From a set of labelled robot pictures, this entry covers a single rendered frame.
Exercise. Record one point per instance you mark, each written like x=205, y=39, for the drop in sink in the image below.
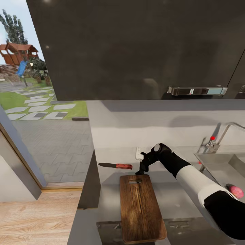
x=227, y=168

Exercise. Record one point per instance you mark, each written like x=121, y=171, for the parer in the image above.
x=117, y=165

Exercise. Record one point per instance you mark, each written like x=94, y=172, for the fixed window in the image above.
x=52, y=139

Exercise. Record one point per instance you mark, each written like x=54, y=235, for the cutting board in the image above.
x=141, y=217

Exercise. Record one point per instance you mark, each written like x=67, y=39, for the vidalia onion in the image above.
x=237, y=192

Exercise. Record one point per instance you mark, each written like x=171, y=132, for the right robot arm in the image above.
x=219, y=207

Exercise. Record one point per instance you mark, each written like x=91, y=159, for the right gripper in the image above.
x=144, y=165

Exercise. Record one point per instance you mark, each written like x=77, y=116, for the cabinet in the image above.
x=142, y=49

